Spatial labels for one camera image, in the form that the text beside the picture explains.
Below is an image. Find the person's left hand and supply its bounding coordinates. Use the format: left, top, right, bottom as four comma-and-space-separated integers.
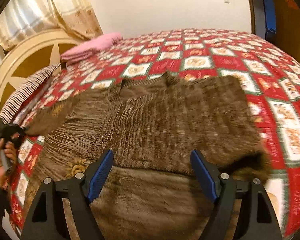
0, 138, 17, 189

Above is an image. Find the red checkered bear bedspread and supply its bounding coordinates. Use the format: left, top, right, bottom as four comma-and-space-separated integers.
17, 29, 300, 239

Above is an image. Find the beige patterned curtain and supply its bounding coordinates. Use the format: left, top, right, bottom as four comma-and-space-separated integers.
0, 0, 103, 51

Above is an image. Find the folded pink blanket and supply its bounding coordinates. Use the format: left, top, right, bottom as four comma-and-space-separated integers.
61, 33, 123, 65

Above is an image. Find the cream wooden headboard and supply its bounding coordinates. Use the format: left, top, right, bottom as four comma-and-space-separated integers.
0, 29, 83, 111

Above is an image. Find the brown wooden door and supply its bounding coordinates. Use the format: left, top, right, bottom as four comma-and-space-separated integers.
249, 0, 300, 63

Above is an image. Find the brown knit sun sweater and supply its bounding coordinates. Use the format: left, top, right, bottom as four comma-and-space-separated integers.
24, 73, 271, 239

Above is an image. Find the striped pillow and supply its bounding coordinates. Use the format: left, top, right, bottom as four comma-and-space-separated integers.
0, 63, 61, 124

